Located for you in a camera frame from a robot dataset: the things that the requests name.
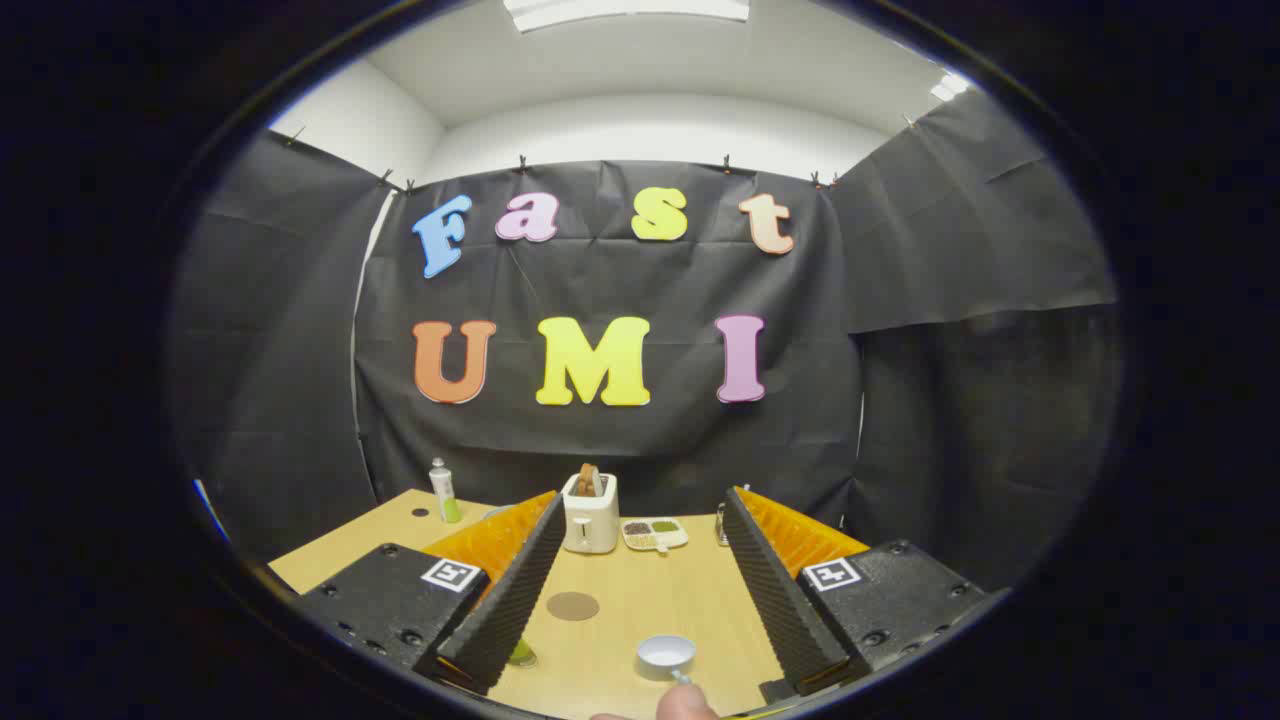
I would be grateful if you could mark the clear juice bottle green label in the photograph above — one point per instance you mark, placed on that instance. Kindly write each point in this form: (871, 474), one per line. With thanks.
(521, 655)

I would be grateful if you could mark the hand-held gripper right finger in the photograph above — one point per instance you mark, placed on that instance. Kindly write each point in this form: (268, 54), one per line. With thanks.
(775, 600)

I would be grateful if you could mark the white divided dish of beans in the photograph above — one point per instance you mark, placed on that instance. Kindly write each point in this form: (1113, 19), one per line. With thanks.
(655, 534)

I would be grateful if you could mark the white cup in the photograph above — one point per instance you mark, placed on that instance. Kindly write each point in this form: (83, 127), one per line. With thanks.
(665, 655)

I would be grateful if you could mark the wooden table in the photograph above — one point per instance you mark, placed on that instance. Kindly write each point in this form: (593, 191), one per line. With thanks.
(650, 590)

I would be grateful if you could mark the white toaster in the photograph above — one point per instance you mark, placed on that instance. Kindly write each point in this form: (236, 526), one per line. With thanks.
(590, 525)

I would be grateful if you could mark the round brown coaster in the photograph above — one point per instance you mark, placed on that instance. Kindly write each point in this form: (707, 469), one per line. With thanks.
(573, 606)

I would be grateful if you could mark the white and green tube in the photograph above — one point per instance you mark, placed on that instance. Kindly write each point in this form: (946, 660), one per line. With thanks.
(445, 492)

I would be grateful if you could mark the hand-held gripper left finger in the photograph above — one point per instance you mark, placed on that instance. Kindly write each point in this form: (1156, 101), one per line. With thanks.
(510, 600)

